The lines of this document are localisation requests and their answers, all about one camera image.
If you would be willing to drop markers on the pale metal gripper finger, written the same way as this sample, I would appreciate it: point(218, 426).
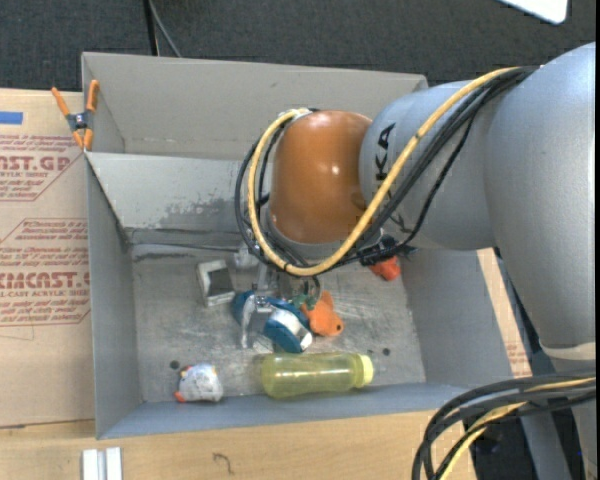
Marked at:
point(248, 325)

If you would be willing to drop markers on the blue and white toy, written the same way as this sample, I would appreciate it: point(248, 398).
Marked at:
point(282, 330)

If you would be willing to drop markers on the small grey open box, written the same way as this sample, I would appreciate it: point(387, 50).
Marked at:
point(217, 283)

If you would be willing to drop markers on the grey metal bin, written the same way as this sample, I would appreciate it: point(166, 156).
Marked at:
point(180, 328)

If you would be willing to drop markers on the orange toy animal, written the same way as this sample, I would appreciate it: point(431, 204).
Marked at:
point(325, 320)

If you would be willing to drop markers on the white toy chicken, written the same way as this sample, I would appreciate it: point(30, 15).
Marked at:
point(200, 383)

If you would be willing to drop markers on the yellow clear plastic bottle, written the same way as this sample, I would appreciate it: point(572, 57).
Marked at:
point(310, 375)

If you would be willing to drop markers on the small orange object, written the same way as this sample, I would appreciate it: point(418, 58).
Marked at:
point(386, 269)

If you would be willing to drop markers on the brown cardboard board red print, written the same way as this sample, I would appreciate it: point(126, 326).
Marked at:
point(40, 348)

